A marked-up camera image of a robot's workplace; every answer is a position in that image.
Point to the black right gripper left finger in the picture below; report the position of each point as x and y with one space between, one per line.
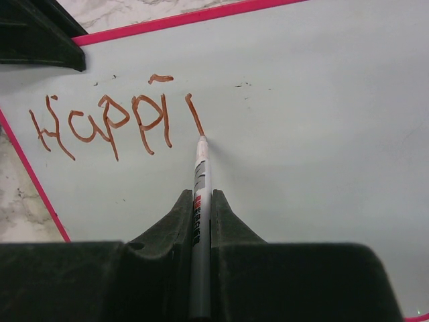
146 279

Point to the pink framed whiteboard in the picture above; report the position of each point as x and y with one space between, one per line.
316 115

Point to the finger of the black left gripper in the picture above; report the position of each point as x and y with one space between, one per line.
40 33

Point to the white whiteboard marker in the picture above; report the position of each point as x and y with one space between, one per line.
200 304

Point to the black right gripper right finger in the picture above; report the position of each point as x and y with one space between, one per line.
252 280

